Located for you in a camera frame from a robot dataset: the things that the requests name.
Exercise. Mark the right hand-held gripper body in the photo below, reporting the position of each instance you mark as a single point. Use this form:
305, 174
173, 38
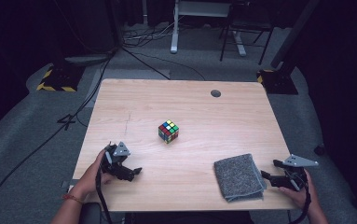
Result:
294, 180

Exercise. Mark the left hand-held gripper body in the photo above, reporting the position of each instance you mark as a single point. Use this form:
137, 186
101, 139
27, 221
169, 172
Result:
112, 163

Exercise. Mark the grey fluffy cloth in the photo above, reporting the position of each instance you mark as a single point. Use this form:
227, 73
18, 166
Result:
238, 177

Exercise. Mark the multicoloured puzzle cube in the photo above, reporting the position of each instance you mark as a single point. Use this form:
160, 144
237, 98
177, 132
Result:
168, 132

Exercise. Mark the person's right hand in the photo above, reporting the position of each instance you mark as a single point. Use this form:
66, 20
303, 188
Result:
305, 199

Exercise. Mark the person's left hand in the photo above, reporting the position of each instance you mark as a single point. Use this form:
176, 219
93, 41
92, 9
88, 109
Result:
89, 180

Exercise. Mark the small dark floor object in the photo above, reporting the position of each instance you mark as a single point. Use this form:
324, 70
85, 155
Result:
319, 150

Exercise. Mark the person's dark clothing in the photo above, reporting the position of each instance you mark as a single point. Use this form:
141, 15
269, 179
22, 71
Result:
182, 218

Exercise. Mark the black stand with striped base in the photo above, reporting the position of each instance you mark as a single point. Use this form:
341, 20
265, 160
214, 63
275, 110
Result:
280, 81

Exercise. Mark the grey round table grommet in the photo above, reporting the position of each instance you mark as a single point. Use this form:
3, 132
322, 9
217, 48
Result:
215, 93

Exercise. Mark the striped black stand base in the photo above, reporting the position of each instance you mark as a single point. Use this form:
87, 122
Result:
59, 79

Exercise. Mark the black metal chair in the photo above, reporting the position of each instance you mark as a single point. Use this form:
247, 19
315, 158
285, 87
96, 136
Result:
247, 26

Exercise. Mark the grey metal table bracket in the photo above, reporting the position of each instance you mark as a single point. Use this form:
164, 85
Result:
65, 184

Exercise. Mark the white desk frame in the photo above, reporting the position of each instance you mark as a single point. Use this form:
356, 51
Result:
174, 37

